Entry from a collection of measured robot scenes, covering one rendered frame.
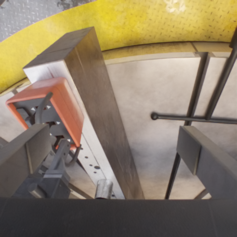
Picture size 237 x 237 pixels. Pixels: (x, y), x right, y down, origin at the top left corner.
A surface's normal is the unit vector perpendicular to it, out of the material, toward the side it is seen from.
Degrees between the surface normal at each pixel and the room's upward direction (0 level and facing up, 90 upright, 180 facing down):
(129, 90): 0
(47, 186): 90
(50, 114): 0
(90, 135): 0
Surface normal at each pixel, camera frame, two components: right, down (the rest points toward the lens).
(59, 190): 0.97, -0.10
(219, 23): -0.11, 0.65
